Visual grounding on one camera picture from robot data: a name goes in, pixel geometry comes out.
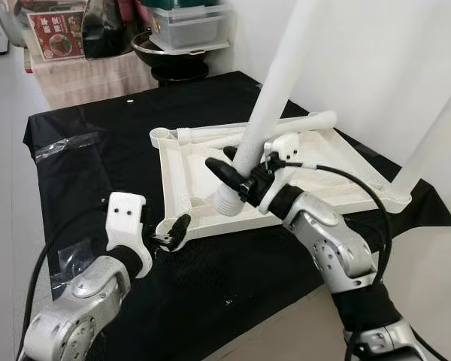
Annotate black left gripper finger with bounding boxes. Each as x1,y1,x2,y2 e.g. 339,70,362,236
154,214,192,249

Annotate white plastic table top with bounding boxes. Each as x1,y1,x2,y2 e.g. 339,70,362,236
149,123,413,243

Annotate black tablecloth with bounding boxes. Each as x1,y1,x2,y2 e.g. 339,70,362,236
23,70,451,361

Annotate black stool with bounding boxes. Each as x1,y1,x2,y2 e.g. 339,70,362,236
150,64,211,86

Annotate clear plastic bag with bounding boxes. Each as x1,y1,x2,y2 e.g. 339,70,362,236
34,133,103,161

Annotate green lid clear box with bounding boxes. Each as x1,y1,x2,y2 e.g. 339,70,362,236
141,0,231,53

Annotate dark green bag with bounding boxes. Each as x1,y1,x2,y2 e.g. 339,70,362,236
83,0,130,59

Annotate orange lid storage box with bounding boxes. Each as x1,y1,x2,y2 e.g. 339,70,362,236
23,0,89,62

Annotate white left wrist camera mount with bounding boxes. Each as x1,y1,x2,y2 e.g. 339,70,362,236
105,192,153,279

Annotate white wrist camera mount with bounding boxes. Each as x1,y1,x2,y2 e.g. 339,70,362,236
257,133,303,217
105,192,153,279

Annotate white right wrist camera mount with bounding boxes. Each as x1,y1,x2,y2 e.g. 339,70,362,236
257,133,303,217

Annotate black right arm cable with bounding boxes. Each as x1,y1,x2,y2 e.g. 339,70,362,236
282,160,448,361

